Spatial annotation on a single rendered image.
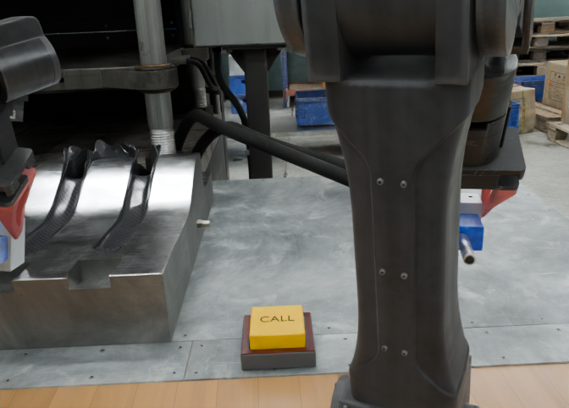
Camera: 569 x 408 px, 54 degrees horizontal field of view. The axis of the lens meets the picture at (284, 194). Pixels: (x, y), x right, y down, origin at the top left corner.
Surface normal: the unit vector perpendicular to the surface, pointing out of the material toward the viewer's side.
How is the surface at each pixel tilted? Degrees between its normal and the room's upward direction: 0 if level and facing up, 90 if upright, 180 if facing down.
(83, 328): 90
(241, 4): 90
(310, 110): 91
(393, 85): 99
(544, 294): 0
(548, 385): 0
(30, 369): 0
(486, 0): 107
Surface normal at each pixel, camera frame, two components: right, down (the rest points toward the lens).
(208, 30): 0.02, 0.33
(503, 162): -0.11, -0.68
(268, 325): -0.04, -0.94
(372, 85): -0.43, 0.46
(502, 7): -0.39, 0.66
